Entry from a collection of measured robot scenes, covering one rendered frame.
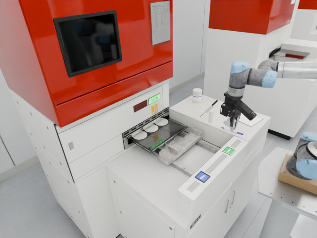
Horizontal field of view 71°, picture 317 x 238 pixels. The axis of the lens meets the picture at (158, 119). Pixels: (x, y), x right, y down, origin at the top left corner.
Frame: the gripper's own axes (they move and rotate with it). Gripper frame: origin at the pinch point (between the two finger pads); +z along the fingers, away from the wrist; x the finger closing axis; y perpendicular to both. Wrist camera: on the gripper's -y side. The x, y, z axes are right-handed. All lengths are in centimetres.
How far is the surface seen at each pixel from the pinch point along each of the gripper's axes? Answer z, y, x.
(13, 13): -60, 63, 66
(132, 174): 29, 39, 40
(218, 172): 14.7, -3.3, 17.9
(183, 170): 26.1, 17.5, 19.1
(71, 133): -4, 58, 60
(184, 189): 14.6, 2.8, 37.9
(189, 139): 22.6, 29.9, -2.8
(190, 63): 69, 207, -246
